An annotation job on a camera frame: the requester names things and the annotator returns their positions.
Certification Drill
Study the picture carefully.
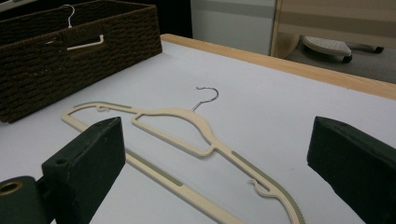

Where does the black curtain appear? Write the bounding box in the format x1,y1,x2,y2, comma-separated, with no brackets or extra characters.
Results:
136,0,193,39

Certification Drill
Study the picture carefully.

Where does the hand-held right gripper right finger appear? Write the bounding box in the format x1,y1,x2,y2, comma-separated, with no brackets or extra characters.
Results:
306,116,396,224

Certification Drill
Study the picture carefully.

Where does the brown woven basket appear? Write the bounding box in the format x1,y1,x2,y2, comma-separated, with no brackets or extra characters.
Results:
0,0,163,124

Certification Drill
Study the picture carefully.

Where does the cream plastic clothes hanger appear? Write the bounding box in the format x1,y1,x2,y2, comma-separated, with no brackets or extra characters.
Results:
60,86,307,224
61,4,106,51

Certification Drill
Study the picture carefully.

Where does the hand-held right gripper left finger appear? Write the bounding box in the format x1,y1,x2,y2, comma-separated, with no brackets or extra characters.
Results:
41,116,127,224

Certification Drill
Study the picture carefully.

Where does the white table cover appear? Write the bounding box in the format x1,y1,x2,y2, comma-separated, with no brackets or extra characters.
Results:
0,40,396,224

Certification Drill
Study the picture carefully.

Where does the white chair base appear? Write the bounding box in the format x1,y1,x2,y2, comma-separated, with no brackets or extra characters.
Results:
302,35,386,64

